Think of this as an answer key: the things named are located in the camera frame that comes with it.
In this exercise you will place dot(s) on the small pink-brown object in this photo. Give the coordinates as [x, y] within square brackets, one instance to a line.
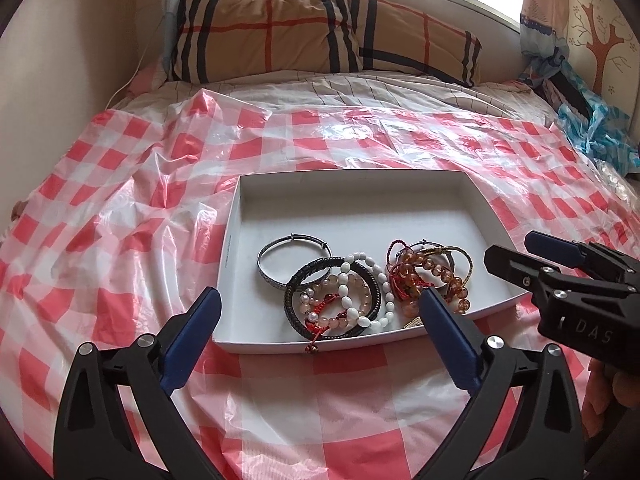
[20, 208]

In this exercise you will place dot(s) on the plaid pillow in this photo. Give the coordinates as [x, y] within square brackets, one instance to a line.
[300, 30]

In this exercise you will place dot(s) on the white cardboard box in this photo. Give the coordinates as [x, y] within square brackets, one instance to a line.
[350, 210]

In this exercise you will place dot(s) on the blue plastic bag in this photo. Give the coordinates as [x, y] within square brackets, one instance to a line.
[595, 125]

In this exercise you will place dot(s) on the tree wall sticker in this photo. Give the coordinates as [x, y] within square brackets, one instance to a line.
[600, 45]

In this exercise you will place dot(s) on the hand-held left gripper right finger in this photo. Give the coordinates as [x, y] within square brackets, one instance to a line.
[450, 340]

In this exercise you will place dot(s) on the striped beige bed sheet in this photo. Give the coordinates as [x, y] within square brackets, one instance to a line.
[350, 90]

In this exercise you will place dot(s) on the pink patterned curtain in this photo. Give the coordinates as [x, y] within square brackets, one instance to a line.
[542, 10]

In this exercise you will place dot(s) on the red white checked plastic sheet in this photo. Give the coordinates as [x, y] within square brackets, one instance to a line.
[125, 210]

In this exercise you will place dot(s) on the person's right hand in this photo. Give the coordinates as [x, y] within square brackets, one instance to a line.
[602, 405]

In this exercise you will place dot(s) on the wide silver bangle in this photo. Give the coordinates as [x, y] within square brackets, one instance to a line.
[265, 270]

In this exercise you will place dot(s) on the clear plastic bag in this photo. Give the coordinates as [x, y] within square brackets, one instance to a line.
[617, 180]

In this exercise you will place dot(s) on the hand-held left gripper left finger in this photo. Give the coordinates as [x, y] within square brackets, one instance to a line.
[192, 340]

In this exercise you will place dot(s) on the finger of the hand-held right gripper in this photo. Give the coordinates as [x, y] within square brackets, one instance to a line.
[550, 247]
[505, 260]

